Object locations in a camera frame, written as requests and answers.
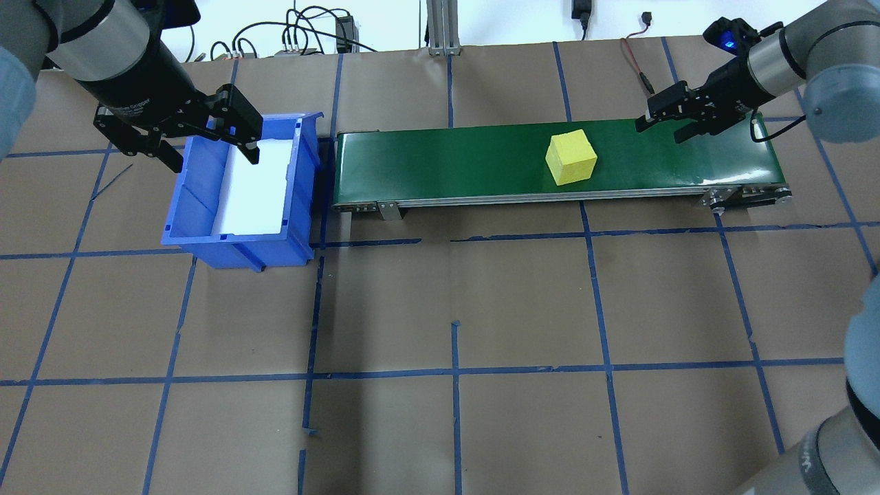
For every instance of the yellow foam block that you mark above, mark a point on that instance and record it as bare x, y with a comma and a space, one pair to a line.
570, 158

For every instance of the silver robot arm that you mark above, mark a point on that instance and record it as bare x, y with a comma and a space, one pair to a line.
845, 103
96, 31

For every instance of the white paper sheet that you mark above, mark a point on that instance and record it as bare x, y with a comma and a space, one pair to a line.
254, 192

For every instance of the black power adapter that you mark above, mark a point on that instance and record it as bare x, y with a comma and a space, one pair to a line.
581, 8
344, 33

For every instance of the blue plastic storage bin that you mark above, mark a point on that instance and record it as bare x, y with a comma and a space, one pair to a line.
240, 251

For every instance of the green conveyor belt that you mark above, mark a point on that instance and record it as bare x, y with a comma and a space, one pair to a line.
447, 158

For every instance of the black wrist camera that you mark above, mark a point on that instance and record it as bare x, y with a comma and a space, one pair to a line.
729, 34
175, 12

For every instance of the aluminium profile post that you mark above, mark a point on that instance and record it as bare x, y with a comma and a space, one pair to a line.
443, 27

